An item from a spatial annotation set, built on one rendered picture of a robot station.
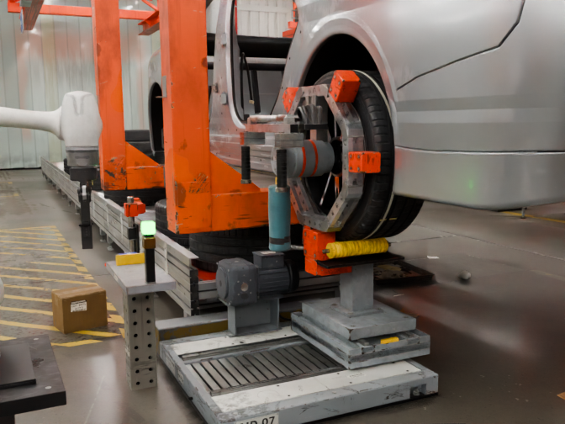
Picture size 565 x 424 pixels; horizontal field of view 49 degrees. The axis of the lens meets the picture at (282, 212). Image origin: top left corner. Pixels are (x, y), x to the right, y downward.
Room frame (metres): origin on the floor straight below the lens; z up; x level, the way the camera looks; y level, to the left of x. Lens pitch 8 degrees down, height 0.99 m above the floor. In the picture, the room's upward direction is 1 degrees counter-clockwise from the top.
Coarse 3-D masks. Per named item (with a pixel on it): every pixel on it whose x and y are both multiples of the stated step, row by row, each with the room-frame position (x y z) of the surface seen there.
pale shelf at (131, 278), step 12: (108, 264) 2.36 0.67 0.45; (132, 264) 2.36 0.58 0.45; (144, 264) 2.36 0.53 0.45; (120, 276) 2.17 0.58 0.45; (132, 276) 2.17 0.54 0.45; (144, 276) 2.17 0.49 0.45; (156, 276) 2.17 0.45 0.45; (168, 276) 2.16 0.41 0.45; (132, 288) 2.03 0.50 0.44; (144, 288) 2.05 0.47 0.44; (156, 288) 2.07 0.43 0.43; (168, 288) 2.08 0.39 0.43
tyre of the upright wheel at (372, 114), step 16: (320, 80) 2.50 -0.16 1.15; (368, 80) 2.29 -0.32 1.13; (368, 96) 2.21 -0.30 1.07; (368, 112) 2.18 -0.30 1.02; (384, 112) 2.19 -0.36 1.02; (368, 128) 2.18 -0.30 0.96; (384, 128) 2.15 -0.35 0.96; (368, 144) 2.18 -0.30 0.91; (384, 144) 2.14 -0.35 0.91; (384, 160) 2.13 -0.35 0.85; (368, 176) 2.18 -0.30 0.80; (384, 176) 2.14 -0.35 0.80; (368, 192) 2.17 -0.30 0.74; (384, 192) 2.16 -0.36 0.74; (368, 208) 2.18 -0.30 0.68; (384, 208) 2.19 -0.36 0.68; (400, 208) 2.22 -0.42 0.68; (416, 208) 2.25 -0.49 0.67; (352, 224) 2.27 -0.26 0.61; (368, 224) 2.21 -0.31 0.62; (384, 224) 2.26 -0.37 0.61; (400, 224) 2.29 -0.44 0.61; (336, 240) 2.39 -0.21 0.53; (352, 240) 2.32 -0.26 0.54
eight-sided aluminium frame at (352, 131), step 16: (304, 96) 2.44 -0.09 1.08; (336, 112) 2.21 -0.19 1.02; (352, 112) 2.21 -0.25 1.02; (352, 128) 2.15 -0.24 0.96; (352, 144) 2.15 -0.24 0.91; (352, 176) 2.19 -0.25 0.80; (304, 192) 2.57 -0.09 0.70; (352, 192) 2.15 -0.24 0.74; (304, 208) 2.54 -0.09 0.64; (336, 208) 2.21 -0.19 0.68; (352, 208) 2.22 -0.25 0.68; (304, 224) 2.45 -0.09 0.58; (320, 224) 2.32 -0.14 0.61; (336, 224) 2.28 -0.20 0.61
